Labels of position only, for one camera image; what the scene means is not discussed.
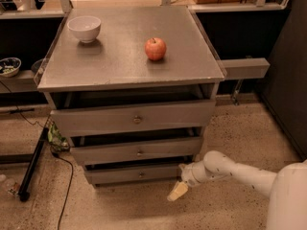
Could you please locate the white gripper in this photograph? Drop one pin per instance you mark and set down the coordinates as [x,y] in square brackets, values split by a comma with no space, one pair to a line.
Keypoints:
[189,175]

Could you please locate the grey drawer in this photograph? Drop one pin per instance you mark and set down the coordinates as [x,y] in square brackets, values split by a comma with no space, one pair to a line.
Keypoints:
[131,118]
[133,174]
[123,152]

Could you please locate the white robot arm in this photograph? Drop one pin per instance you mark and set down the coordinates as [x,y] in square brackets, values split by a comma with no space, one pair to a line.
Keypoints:
[286,189]

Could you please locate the grey drawer cabinet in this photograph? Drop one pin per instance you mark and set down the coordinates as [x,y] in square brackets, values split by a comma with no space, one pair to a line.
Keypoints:
[114,70]

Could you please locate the grey side shelf block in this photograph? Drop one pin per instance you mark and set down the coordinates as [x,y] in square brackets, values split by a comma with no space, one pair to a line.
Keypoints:
[245,68]

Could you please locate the green snack bag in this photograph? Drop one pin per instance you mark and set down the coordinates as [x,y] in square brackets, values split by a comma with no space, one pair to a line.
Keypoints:
[56,140]

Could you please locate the red apple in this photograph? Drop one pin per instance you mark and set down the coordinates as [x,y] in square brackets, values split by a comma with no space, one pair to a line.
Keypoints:
[155,48]

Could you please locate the black tripod leg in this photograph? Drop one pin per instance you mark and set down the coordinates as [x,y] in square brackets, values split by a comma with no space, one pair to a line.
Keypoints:
[23,190]

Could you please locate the clear plastic bottle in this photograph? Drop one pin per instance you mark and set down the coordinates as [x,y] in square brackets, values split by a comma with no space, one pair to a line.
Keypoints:
[9,185]

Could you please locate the white ceramic bowl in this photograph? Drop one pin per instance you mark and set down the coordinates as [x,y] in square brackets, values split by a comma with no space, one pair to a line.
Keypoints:
[84,28]

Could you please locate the grey left shelf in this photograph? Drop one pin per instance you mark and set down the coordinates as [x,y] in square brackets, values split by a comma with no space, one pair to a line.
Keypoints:
[22,82]

